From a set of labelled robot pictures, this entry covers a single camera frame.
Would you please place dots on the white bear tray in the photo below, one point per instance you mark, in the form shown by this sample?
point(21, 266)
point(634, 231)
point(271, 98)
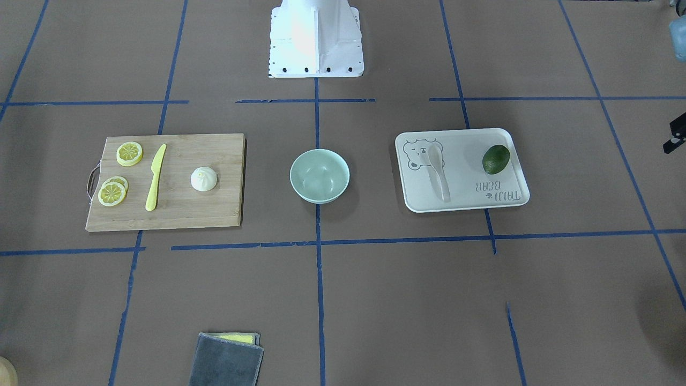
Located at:
point(470, 187)

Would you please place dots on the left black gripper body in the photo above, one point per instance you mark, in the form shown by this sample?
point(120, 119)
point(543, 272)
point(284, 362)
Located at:
point(676, 136)

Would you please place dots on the bamboo cutting board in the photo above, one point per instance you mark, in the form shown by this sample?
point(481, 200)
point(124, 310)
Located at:
point(179, 206)

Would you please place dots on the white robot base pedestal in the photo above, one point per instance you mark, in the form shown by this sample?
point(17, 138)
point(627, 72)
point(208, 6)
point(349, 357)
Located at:
point(315, 39)

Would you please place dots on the yellow sponge cloth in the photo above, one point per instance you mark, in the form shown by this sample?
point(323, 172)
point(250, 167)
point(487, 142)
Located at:
point(251, 338)

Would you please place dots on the light green bowl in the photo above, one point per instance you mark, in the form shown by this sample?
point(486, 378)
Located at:
point(319, 176)

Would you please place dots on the lemon slice front lower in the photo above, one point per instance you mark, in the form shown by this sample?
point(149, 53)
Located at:
point(111, 194)

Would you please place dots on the yellow plastic knife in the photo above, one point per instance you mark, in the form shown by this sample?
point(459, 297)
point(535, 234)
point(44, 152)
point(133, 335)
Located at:
point(152, 196)

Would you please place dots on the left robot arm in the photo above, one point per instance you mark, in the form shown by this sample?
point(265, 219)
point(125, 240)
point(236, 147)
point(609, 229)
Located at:
point(677, 33)

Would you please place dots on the lemon slice top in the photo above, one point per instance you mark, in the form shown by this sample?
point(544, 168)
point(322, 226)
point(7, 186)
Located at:
point(129, 153)

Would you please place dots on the grey cleaning cloth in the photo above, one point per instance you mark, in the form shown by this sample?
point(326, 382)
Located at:
point(222, 362)

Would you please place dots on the lemon slice back lower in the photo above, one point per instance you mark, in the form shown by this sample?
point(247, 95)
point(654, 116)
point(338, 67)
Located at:
point(118, 179)

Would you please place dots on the wooden round object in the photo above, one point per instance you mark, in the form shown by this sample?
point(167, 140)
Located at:
point(8, 373)

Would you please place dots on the lemon slice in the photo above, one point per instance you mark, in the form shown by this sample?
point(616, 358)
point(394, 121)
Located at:
point(111, 194)
point(118, 179)
point(129, 153)

